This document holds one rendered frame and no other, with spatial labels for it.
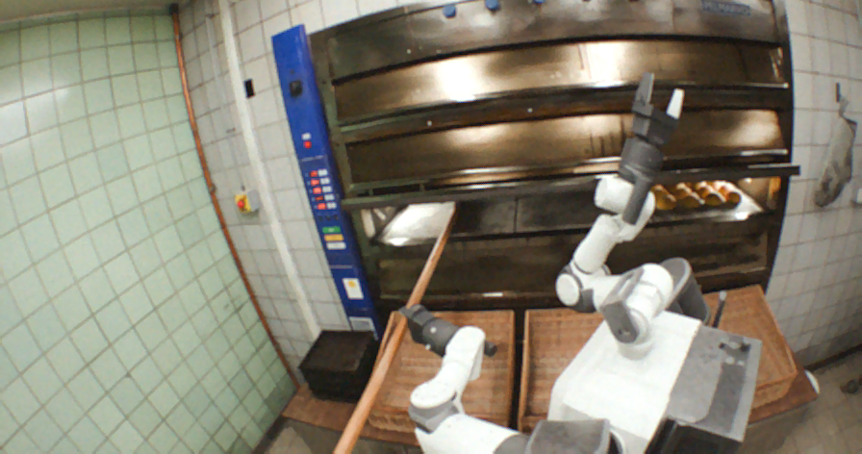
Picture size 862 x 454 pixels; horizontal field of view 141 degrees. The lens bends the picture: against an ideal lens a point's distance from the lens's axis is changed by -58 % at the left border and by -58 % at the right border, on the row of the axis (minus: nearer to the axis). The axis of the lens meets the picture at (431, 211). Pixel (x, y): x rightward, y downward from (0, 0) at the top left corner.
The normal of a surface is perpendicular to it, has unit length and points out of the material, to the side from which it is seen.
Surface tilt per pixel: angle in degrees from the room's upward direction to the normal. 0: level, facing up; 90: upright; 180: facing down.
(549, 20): 90
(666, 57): 69
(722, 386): 0
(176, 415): 90
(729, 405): 0
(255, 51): 90
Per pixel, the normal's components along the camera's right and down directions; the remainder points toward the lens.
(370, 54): -0.22, 0.40
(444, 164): -0.31, 0.03
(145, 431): 0.95, -0.07
